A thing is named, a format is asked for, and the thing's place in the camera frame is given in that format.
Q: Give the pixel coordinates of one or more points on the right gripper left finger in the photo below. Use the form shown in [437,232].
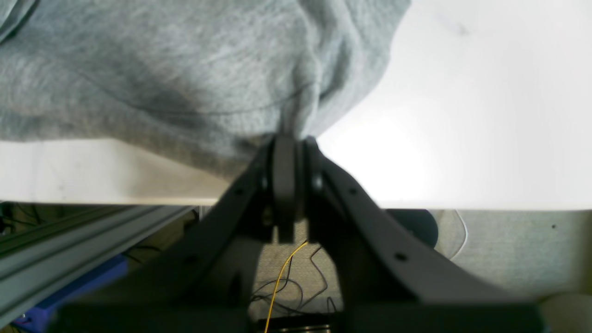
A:
[203,283]

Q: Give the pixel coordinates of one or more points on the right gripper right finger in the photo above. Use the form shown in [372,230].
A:
[390,281]

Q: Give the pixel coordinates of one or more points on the grey t-shirt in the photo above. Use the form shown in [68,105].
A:
[201,82]

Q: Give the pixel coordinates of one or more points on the dark round chair base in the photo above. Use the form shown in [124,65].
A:
[420,223]

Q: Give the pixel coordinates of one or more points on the aluminium extrusion frame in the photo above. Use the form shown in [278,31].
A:
[35,263]

